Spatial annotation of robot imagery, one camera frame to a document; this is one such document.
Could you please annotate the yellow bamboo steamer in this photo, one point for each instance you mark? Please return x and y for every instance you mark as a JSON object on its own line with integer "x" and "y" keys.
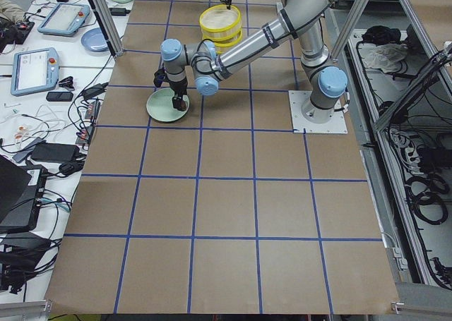
{"x": 223, "y": 44}
{"x": 220, "y": 22}

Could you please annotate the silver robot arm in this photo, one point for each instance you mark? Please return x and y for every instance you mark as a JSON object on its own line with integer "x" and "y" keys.
{"x": 297, "y": 20}

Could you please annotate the mint green plate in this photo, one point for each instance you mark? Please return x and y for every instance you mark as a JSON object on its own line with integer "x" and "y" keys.
{"x": 159, "y": 106}

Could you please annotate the blue plate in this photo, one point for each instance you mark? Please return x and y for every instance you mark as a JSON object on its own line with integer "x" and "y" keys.
{"x": 94, "y": 41}

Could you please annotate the small black charger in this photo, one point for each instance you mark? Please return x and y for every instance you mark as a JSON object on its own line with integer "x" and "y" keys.
{"x": 119, "y": 11}

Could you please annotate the black phone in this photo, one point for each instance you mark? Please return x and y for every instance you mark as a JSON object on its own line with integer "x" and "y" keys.
{"x": 59, "y": 96}

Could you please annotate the far teach pendant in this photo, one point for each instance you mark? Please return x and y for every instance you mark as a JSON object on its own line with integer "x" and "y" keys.
{"x": 65, "y": 19}

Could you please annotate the teach pendant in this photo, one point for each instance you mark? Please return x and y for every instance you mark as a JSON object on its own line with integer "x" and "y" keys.
{"x": 34, "y": 71}
{"x": 65, "y": 19}

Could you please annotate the black power adapter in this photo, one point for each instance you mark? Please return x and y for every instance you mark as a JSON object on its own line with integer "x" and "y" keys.
{"x": 54, "y": 152}

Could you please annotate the near teach pendant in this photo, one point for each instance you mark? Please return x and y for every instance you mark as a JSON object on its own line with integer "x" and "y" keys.
{"x": 34, "y": 71}

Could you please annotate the crumpled white cloth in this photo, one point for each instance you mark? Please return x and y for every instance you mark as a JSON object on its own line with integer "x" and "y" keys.
{"x": 387, "y": 58}

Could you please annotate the black laptop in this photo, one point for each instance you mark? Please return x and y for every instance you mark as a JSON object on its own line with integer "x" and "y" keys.
{"x": 21, "y": 190}

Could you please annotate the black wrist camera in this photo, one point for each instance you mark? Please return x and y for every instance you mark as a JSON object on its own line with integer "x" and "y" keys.
{"x": 160, "y": 77}

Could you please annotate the aluminium frame post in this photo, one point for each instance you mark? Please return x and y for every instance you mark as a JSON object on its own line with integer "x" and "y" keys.
{"x": 107, "y": 26}

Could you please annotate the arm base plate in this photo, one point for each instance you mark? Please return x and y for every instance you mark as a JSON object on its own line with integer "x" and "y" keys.
{"x": 308, "y": 119}

